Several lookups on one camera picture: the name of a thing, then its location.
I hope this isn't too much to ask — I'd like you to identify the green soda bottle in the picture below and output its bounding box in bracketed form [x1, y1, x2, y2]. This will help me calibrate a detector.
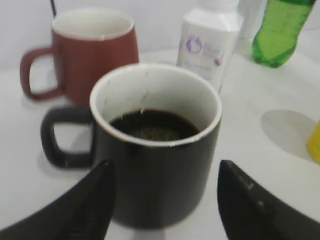
[252, 0, 316, 68]

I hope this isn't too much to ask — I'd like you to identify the red ceramic mug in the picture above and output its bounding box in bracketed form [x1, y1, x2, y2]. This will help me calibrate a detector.
[19, 7, 140, 106]

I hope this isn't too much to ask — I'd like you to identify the yellow paper cup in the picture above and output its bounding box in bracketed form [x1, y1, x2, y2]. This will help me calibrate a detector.
[306, 121, 320, 164]

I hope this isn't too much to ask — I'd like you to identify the white plastic bottle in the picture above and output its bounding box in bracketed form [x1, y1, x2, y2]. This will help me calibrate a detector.
[176, 0, 244, 91]

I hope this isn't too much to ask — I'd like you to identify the black ceramic mug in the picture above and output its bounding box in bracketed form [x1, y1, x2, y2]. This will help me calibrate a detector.
[40, 63, 222, 229]

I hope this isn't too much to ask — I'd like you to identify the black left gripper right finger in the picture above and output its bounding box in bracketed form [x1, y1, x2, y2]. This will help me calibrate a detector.
[217, 160, 320, 240]

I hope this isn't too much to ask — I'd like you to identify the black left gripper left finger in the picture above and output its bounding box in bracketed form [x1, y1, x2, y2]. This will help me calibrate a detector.
[0, 161, 116, 240]

